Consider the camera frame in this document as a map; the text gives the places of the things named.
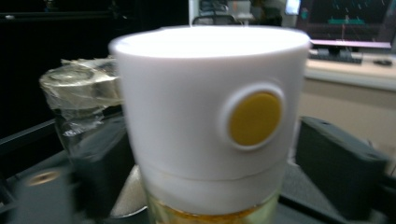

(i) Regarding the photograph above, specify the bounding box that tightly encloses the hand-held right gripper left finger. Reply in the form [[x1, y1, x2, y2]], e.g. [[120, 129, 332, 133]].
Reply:
[[7, 124, 140, 224]]

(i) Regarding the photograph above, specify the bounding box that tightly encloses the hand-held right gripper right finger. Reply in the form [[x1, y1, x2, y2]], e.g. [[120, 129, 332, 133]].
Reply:
[[294, 116, 396, 222]]

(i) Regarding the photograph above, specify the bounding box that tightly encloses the black metal shelf rack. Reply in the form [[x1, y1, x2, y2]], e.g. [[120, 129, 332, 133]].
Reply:
[[0, 105, 396, 224]]

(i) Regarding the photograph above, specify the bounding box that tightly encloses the glass jar with silver lid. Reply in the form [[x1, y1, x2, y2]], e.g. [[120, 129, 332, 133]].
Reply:
[[38, 57, 148, 218]]

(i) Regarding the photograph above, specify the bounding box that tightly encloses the beige desk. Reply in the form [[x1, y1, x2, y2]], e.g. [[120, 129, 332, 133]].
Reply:
[[298, 50, 396, 152]]

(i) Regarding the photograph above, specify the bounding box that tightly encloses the black keyboard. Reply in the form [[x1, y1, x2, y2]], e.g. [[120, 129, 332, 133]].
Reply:
[[309, 47, 364, 65]]

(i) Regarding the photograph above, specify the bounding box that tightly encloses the black computer mouse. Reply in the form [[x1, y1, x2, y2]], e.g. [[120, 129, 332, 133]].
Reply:
[[373, 58, 394, 67]]

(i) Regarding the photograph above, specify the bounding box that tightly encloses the computer monitor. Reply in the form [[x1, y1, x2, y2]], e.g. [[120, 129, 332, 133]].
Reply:
[[294, 0, 396, 51]]

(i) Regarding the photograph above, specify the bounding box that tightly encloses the black curtain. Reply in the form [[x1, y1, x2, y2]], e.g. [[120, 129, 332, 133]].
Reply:
[[0, 0, 190, 139]]

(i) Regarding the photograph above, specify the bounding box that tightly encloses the black office chair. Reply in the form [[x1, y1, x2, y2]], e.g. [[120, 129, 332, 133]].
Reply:
[[191, 14, 241, 26]]

